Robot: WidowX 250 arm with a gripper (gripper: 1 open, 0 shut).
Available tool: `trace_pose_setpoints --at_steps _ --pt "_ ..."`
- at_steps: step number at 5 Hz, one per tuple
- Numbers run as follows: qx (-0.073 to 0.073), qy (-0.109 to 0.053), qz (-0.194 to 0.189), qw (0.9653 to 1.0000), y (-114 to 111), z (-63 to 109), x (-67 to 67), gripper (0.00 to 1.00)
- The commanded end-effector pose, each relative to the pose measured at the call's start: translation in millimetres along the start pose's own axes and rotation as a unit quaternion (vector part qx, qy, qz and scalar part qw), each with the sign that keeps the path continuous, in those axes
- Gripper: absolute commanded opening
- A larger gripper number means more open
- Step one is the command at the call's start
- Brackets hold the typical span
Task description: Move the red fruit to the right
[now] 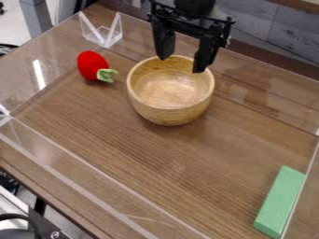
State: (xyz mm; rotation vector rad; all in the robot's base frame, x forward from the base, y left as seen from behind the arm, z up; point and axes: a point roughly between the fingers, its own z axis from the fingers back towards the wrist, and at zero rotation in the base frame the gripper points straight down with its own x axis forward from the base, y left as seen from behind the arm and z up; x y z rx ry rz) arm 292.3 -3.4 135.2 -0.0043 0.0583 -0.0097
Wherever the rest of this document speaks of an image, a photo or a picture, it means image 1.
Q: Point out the clear acrylic enclosure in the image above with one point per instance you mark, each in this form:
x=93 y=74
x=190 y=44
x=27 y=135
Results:
x=126 y=178

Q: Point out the green rectangular block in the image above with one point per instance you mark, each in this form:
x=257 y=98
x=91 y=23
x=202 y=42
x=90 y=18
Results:
x=276 y=210

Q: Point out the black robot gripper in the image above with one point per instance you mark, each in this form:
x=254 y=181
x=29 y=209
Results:
x=195 y=18

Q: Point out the black clamp bracket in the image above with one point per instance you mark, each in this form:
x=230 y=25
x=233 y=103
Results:
x=29 y=225

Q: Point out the wooden bowl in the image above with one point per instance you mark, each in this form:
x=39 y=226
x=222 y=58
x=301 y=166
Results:
x=167 y=93

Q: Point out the grey table leg post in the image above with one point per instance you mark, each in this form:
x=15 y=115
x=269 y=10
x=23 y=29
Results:
x=37 y=16

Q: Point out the red plush strawberry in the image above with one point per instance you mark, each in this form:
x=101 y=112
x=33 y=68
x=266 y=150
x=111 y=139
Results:
x=94 y=67

